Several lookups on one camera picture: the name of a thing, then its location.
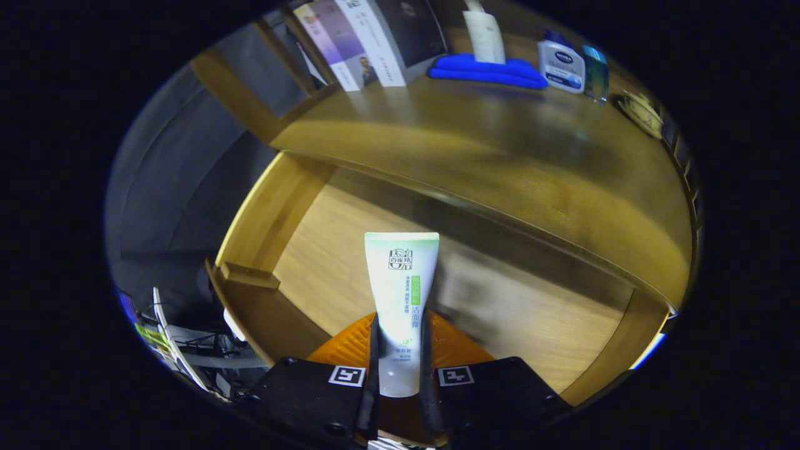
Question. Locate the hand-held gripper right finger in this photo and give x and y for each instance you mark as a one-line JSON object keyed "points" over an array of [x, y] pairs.
{"points": [[429, 400]]}

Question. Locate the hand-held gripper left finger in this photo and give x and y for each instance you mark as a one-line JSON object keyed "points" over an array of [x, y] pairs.
{"points": [[371, 400]]}

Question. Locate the white facial cleanser tube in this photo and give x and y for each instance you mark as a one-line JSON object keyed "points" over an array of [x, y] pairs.
{"points": [[401, 294]]}

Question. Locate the brown wooden drawer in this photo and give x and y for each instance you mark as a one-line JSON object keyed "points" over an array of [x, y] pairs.
{"points": [[350, 250]]}

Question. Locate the brown wooden countertop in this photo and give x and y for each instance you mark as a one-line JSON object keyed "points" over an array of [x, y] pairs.
{"points": [[500, 156]]}

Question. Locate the brown wooden cabinet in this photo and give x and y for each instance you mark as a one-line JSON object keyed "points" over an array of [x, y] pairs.
{"points": [[231, 94]]}

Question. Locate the white flat board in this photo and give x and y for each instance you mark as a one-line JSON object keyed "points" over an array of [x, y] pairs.
{"points": [[650, 351]]}

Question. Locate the black backdrop cloth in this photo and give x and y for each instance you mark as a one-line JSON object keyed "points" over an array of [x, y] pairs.
{"points": [[169, 187]]}

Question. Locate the folded blue cloth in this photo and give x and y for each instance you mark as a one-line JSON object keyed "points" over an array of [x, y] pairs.
{"points": [[462, 69]]}

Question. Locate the thick white book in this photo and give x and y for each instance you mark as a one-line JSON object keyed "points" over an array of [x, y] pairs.
{"points": [[375, 44]]}

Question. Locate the purple book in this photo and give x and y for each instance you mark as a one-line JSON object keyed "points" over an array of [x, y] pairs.
{"points": [[334, 44]]}

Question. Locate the beige lidded teacup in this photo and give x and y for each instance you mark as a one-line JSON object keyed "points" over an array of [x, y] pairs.
{"points": [[644, 112]]}

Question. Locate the white lotion bottle blue cap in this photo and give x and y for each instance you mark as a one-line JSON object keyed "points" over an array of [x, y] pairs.
{"points": [[560, 65]]}

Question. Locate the slim teal bottle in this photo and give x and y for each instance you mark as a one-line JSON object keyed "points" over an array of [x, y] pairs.
{"points": [[595, 75]]}

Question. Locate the white pump bottle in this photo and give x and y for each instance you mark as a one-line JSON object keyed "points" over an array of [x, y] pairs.
{"points": [[484, 37]]}

